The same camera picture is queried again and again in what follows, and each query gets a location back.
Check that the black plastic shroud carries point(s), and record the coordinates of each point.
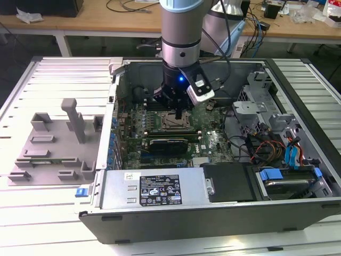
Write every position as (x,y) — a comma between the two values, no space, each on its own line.
(229,181)

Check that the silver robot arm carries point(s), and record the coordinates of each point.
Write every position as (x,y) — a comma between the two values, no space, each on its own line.
(181,26)

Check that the green motherboard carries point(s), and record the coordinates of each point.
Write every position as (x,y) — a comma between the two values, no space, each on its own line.
(213,138)

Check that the white red printed bag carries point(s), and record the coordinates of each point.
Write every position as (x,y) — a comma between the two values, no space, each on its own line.
(331,10)

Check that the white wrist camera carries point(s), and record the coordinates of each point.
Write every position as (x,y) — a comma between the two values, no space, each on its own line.
(202,94)

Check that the black equipment box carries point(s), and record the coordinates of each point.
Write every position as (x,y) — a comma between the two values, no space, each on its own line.
(40,6)

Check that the hard disk in blue carrier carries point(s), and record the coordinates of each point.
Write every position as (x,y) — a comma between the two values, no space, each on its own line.
(287,184)

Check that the clear plastic wrappers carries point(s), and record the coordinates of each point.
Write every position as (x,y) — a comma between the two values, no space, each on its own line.
(306,14)

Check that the wooden desk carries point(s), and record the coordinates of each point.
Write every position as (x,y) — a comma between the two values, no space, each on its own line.
(80,24)

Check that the black open PC case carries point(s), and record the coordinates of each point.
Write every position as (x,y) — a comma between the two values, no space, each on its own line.
(186,224)

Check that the blue plastic latch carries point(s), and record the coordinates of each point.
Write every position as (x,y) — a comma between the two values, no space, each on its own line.
(81,192)

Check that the loose green RAM stick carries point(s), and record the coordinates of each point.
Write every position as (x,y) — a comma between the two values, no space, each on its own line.
(56,161)

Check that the installed green RAM stick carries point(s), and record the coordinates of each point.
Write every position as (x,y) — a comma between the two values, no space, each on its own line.
(173,132)

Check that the silver chipset heatsink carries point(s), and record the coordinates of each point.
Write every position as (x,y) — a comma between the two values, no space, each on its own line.
(201,161)

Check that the black graphics card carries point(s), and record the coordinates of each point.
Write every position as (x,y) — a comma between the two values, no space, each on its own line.
(166,145)

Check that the small black box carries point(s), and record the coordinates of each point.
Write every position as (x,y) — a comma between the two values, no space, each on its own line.
(271,12)

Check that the grey plastic case latch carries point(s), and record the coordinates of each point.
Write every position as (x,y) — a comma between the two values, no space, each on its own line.
(115,65)

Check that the black RAM slot bank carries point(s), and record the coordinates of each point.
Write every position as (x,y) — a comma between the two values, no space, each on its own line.
(148,107)

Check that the black power adapter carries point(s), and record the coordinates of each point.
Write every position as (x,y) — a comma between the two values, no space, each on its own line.
(264,25)

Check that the silver metal drive cage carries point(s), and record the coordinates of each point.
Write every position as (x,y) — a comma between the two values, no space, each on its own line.
(247,109)

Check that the CPU socket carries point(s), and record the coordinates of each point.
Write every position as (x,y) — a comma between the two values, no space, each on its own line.
(163,128)

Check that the silver power supply unit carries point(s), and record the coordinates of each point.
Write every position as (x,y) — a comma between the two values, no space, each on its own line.
(117,186)

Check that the silver CPU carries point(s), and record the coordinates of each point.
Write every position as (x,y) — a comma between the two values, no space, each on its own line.
(171,123)

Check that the white crumpled plastic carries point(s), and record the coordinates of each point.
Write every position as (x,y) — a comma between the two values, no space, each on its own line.
(28,16)

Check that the grey parts rack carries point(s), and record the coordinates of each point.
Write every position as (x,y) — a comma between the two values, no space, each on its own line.
(61,149)

